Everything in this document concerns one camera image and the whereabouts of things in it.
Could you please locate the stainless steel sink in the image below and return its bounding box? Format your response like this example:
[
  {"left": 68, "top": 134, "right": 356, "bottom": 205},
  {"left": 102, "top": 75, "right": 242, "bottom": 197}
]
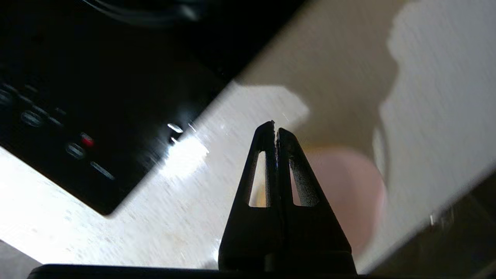
[{"left": 368, "top": 178, "right": 496, "bottom": 279}]

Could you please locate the pink bowl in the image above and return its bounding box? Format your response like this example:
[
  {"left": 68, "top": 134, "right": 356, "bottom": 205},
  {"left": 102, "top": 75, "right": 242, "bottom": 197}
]
[{"left": 248, "top": 146, "right": 388, "bottom": 258}]

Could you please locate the black glass cooktop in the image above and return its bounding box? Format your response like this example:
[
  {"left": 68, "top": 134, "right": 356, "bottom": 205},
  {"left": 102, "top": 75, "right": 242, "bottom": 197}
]
[{"left": 0, "top": 0, "right": 310, "bottom": 216}]

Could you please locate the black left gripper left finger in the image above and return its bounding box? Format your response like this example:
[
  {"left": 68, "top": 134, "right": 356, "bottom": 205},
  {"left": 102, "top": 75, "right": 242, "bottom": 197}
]
[{"left": 218, "top": 121, "right": 286, "bottom": 271}]

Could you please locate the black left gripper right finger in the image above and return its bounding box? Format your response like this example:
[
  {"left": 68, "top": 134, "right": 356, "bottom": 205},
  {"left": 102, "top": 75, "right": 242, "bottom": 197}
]
[{"left": 276, "top": 127, "right": 357, "bottom": 274}]

